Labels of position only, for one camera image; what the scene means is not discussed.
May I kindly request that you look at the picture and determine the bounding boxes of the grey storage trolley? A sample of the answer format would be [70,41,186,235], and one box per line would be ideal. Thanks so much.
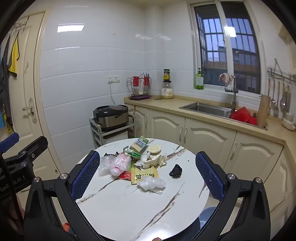
[89,113,136,149]

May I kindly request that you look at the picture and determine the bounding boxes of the yellow cloth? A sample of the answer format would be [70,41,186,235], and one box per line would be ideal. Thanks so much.
[8,35,21,78]

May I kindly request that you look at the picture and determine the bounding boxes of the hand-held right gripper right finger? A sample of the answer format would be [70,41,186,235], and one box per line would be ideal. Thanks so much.
[195,151,271,241]

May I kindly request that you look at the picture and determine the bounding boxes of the green yellow milk carton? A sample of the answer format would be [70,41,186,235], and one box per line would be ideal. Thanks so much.
[129,136,149,153]

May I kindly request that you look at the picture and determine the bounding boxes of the metal utensil rail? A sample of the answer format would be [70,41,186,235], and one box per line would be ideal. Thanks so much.
[267,58,296,85]

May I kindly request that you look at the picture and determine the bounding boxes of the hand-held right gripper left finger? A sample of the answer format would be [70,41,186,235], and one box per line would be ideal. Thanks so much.
[23,150,104,241]

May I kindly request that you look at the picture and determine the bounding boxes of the black steel rice cooker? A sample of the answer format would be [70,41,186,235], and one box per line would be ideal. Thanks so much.
[93,105,129,128]

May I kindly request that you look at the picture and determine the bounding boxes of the clear plastic wrap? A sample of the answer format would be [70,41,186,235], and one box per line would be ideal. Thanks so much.
[136,176,166,194]

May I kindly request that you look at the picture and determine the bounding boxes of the barred window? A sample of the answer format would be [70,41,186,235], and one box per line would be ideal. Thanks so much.
[190,0,263,94]

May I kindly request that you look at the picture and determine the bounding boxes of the row of hanging utensils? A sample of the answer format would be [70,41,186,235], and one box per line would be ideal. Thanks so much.
[268,79,292,118]

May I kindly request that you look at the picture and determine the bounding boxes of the white bowl stack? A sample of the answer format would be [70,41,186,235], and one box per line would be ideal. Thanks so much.
[282,112,296,131]

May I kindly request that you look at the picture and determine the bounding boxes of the wire dish rack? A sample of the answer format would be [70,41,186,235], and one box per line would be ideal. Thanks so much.
[126,75,152,101]

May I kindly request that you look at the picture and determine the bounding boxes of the round marble table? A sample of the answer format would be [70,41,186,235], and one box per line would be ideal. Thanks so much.
[75,138,210,241]

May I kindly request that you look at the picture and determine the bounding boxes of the beige kitchen countertop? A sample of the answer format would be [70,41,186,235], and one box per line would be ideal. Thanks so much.
[124,94,296,158]

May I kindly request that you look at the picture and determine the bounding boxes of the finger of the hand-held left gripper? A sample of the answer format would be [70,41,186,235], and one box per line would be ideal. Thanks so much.
[0,133,20,152]
[3,136,48,170]

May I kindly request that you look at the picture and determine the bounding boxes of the pink rag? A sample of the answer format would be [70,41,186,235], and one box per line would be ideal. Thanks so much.
[219,72,236,87]

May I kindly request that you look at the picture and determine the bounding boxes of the red basin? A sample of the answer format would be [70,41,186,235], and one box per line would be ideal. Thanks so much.
[230,107,258,127]

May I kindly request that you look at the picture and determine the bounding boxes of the pale round bun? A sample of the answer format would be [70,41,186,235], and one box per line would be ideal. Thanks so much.
[147,144,162,154]

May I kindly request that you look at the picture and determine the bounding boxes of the wall hook rack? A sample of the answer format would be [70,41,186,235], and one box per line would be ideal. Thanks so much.
[7,16,30,35]

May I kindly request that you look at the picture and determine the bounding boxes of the large clear jar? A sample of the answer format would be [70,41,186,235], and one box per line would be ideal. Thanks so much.
[161,80,174,99]

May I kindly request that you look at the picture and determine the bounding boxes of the steel sink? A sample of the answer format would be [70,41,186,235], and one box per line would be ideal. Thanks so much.
[179,102,234,118]

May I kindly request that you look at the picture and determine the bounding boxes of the black bag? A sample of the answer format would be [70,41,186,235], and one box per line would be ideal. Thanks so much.
[169,164,183,179]

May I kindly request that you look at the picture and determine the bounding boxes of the wooden cutting board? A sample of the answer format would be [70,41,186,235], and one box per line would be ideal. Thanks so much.
[257,94,271,128]

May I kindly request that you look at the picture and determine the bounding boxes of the green snack packet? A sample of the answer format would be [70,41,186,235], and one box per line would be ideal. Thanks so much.
[124,146,142,160]

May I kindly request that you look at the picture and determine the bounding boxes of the white tissue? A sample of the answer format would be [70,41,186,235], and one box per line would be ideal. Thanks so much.
[134,152,168,169]

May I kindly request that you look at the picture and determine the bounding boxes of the metal door handle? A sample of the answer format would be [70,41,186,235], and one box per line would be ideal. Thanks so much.
[22,97,37,124]

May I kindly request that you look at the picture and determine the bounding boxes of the white power cable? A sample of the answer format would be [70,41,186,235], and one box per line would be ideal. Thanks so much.
[109,82,116,106]

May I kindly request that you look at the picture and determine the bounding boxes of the dark hanging clothes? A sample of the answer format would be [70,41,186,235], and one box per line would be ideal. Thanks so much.
[0,35,14,133]

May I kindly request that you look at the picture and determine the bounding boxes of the metal faucet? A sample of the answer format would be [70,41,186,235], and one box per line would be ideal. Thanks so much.
[224,87,238,114]

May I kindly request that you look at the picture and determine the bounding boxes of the cream door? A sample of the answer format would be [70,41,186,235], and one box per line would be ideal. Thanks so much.
[0,11,65,186]

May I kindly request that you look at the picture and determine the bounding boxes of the blue plastic bin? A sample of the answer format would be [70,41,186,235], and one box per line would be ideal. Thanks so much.
[198,207,219,229]

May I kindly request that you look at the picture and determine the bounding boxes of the green soap bottle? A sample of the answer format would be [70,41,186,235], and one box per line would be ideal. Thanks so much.
[195,68,204,90]

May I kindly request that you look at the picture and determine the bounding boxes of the yellow packet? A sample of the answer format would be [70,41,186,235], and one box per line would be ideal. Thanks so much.
[131,168,160,186]

